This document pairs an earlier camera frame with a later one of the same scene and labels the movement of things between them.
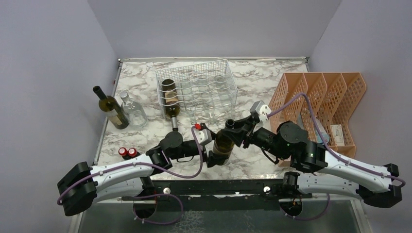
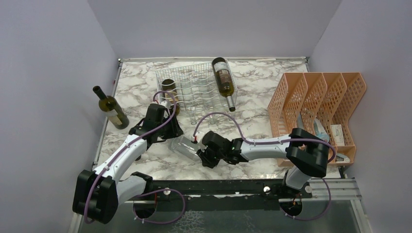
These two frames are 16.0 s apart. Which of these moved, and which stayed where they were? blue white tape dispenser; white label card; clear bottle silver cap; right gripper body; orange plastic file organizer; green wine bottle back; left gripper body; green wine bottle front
Moved: right gripper body; left gripper body; clear bottle silver cap
Stayed: blue white tape dispenser; green wine bottle front; white label card; orange plastic file organizer; green wine bottle back
